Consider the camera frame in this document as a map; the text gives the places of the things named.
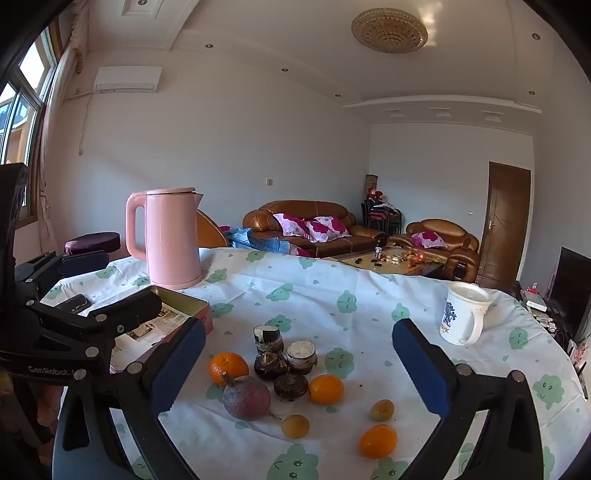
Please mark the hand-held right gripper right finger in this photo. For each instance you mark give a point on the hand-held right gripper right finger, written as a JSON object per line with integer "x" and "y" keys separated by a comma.
{"x": 420, "y": 364}

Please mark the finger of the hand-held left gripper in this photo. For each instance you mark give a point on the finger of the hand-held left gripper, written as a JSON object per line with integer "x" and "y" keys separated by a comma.
{"x": 85, "y": 264}
{"x": 134, "y": 309}

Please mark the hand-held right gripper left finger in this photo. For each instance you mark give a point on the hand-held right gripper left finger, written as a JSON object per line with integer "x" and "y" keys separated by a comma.
{"x": 178, "y": 364}

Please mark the orange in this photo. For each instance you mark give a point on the orange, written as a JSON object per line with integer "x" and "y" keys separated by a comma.
{"x": 326, "y": 390}
{"x": 229, "y": 369}
{"x": 378, "y": 441}

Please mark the pink metal tin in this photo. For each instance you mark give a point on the pink metal tin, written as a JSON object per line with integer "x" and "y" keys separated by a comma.
{"x": 184, "y": 297}

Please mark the small yellow fruit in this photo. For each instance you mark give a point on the small yellow fruit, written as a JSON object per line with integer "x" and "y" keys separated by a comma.
{"x": 295, "y": 426}
{"x": 382, "y": 410}

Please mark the purple passion fruit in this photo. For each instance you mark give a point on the purple passion fruit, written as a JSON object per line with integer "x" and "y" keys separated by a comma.
{"x": 247, "y": 398}

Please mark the cut taro piece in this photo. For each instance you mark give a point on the cut taro piece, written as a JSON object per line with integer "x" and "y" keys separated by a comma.
{"x": 301, "y": 353}
{"x": 267, "y": 336}

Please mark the dark brown round chunk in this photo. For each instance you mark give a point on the dark brown round chunk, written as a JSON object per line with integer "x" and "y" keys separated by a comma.
{"x": 291, "y": 387}

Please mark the dark purple round stool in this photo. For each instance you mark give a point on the dark purple round stool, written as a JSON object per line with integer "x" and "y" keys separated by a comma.
{"x": 92, "y": 242}

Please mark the printed paper sheet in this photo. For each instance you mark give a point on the printed paper sheet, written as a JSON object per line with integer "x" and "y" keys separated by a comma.
{"x": 138, "y": 336}

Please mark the white mug with blue print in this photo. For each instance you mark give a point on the white mug with blue print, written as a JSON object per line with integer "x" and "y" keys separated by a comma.
{"x": 457, "y": 318}

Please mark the pink electric kettle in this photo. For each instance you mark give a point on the pink electric kettle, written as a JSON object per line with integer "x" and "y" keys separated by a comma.
{"x": 171, "y": 240}

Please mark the dark brown chunk, broken top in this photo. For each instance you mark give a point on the dark brown chunk, broken top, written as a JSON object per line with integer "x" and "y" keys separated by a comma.
{"x": 270, "y": 368}

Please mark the brown wooden chair back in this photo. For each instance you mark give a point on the brown wooden chair back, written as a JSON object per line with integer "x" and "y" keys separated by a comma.
{"x": 210, "y": 233}

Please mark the wooden coffee table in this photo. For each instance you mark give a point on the wooden coffee table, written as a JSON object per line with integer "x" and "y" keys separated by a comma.
{"x": 364, "y": 263}

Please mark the white green cloud tablecloth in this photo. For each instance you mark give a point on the white green cloud tablecloth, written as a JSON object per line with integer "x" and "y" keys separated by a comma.
{"x": 323, "y": 300}

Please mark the cut taro piece upright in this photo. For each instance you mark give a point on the cut taro piece upright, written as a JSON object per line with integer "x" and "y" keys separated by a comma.
{"x": 301, "y": 353}

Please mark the pale sheer curtain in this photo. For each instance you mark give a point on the pale sheer curtain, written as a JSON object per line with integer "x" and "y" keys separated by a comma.
{"x": 48, "y": 147}

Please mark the pink floral pillow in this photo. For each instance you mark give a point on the pink floral pillow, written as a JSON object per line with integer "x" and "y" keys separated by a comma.
{"x": 328, "y": 228}
{"x": 291, "y": 226}
{"x": 429, "y": 239}

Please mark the television stand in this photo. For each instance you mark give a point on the television stand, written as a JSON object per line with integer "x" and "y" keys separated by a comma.
{"x": 540, "y": 309}

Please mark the brown leather armchair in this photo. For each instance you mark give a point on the brown leather armchair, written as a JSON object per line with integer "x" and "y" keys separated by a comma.
{"x": 443, "y": 227}

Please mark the blue checkered cloth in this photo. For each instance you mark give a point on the blue checkered cloth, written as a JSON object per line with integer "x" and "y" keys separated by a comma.
{"x": 258, "y": 242}

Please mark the stacked black chairs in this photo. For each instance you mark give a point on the stacked black chairs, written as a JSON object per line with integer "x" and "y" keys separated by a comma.
{"x": 381, "y": 214}

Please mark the window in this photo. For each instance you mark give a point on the window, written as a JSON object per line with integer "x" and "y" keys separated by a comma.
{"x": 14, "y": 115}

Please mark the brown wooden door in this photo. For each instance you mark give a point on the brown wooden door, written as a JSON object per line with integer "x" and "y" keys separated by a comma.
{"x": 505, "y": 221}

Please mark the black television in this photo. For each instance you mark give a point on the black television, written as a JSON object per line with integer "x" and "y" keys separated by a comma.
{"x": 572, "y": 290}

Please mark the long brown leather sofa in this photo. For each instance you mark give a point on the long brown leather sofa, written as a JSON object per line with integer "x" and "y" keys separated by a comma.
{"x": 300, "y": 207}

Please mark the round gold ceiling lamp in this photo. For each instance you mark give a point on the round gold ceiling lamp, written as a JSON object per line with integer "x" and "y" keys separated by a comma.
{"x": 390, "y": 28}

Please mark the white wall air conditioner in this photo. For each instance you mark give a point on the white wall air conditioner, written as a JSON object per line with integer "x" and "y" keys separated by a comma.
{"x": 127, "y": 78}

